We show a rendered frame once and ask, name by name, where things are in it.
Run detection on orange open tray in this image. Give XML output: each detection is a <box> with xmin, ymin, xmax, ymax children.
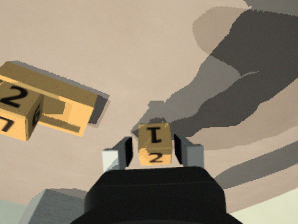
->
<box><xmin>0</xmin><ymin>61</ymin><xmax>98</xmax><ymax>137</ymax></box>

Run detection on orange number cube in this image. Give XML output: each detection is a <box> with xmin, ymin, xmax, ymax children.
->
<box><xmin>138</xmin><ymin>123</ymin><xmax>173</xmax><ymax>165</ymax></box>
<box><xmin>0</xmin><ymin>81</ymin><xmax>44</xmax><ymax>141</ymax></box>

